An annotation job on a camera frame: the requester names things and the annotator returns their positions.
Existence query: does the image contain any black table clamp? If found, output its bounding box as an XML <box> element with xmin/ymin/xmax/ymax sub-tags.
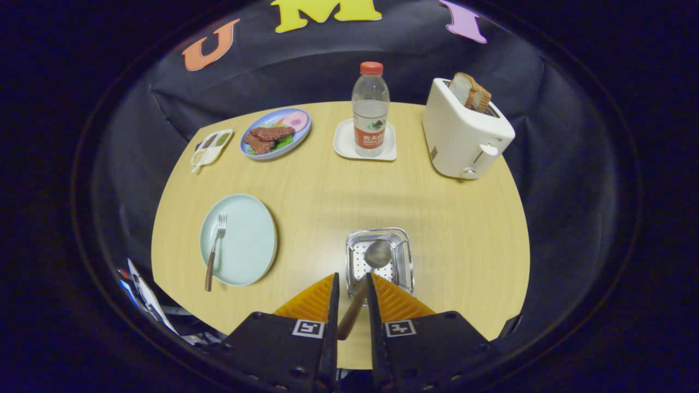
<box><xmin>500</xmin><ymin>314</ymin><xmax>523</xmax><ymax>339</ymax></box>

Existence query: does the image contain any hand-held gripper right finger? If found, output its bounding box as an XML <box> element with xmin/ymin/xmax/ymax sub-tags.
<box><xmin>365</xmin><ymin>272</ymin><xmax>492</xmax><ymax>393</ymax></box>

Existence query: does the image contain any metal spoon with wooden handle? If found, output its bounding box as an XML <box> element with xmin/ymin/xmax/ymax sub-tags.
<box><xmin>337</xmin><ymin>239</ymin><xmax>393</xmax><ymax>341</ymax></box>

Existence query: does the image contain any pink ham slice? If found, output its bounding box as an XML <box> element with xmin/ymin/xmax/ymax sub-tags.
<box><xmin>282</xmin><ymin>111</ymin><xmax>309</xmax><ymax>132</ymax></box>

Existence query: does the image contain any white toaster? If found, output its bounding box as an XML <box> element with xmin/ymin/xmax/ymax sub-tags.
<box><xmin>422</xmin><ymin>78</ymin><xmax>516</xmax><ymax>180</ymax></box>

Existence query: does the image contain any white square coaster tray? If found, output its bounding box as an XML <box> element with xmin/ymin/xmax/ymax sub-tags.
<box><xmin>333</xmin><ymin>119</ymin><xmax>398</xmax><ymax>162</ymax></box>

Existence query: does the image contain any brown meat slice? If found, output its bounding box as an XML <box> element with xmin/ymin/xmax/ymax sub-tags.
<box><xmin>244</xmin><ymin>135</ymin><xmax>276</xmax><ymax>155</ymax></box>
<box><xmin>250</xmin><ymin>127</ymin><xmax>295</xmax><ymax>141</ymax></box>

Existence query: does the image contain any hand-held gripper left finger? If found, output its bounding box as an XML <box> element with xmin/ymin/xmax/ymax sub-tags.
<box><xmin>210</xmin><ymin>273</ymin><xmax>340</xmax><ymax>393</ymax></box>

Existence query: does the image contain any white paper clutter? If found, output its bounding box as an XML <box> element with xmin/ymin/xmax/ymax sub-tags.
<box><xmin>117</xmin><ymin>258</ymin><xmax>224</xmax><ymax>347</ymax></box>

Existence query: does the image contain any white condiment tray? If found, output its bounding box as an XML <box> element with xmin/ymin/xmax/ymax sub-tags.
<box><xmin>190</xmin><ymin>129</ymin><xmax>234</xmax><ymax>173</ymax></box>

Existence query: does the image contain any light green plate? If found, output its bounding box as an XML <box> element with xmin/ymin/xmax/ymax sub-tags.
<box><xmin>199</xmin><ymin>194</ymin><xmax>278</xmax><ymax>287</ymax></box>

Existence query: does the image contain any clear water bottle red cap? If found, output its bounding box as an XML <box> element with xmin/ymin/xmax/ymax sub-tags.
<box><xmin>352</xmin><ymin>61</ymin><xmax>390</xmax><ymax>158</ymax></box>

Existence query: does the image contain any green lettuce leaf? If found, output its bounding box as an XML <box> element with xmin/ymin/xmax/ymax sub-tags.
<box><xmin>247</xmin><ymin>121</ymin><xmax>295</xmax><ymax>154</ymax></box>

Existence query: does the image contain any metal fork with wooden handle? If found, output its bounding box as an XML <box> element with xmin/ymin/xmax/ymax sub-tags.
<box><xmin>205</xmin><ymin>213</ymin><xmax>227</xmax><ymax>292</ymax></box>

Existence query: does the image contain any metal wire basket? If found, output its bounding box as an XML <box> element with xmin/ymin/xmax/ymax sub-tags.
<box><xmin>346</xmin><ymin>228</ymin><xmax>415</xmax><ymax>298</ymax></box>

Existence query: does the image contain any blue food plate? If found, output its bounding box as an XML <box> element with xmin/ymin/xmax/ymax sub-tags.
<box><xmin>240</xmin><ymin>108</ymin><xmax>312</xmax><ymax>160</ymax></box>

